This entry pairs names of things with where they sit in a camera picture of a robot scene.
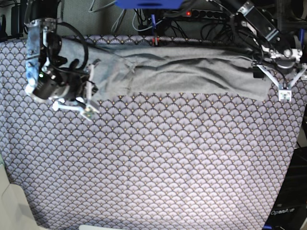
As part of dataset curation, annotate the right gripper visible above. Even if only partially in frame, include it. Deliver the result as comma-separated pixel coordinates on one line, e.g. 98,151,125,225
50,72,98,101

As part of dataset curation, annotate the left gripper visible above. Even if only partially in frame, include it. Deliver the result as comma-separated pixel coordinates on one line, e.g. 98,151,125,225
253,54,302,79

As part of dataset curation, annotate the light grey T-shirt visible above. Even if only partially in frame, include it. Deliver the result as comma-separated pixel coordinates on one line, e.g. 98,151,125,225
56,35,273,101

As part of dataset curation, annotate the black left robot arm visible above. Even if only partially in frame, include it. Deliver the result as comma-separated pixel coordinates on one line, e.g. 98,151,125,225
210,0,307,76

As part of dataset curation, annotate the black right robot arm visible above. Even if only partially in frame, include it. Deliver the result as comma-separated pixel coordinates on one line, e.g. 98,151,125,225
24,0,97,103

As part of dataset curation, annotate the red table clamp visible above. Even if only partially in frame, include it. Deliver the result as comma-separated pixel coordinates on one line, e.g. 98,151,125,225
152,36,160,46

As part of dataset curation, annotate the patterned fan-print tablecloth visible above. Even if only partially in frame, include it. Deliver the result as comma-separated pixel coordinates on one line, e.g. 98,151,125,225
0,40,307,230

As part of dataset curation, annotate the black OpenArm box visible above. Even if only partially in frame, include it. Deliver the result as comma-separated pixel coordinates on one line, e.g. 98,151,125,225
263,147,307,230

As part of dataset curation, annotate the white plastic bin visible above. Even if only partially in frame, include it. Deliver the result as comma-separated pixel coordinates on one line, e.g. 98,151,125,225
0,164,39,230

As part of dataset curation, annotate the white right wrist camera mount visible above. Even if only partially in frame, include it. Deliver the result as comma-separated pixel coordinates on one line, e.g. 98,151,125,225
52,59,101,121

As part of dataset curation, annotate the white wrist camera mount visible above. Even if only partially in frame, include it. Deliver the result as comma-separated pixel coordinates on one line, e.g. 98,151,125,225
52,59,101,121
253,62,307,102

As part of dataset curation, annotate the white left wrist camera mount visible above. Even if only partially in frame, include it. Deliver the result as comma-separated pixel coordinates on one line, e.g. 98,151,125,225
253,62,307,102

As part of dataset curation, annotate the white power strip red switch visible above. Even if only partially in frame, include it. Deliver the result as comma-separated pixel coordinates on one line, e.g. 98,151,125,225
183,9,227,20

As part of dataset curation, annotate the black cable bundle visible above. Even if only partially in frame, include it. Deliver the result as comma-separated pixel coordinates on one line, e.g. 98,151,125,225
88,0,252,41

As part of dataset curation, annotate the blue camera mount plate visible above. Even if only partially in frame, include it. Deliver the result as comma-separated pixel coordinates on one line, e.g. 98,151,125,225
115,0,183,9

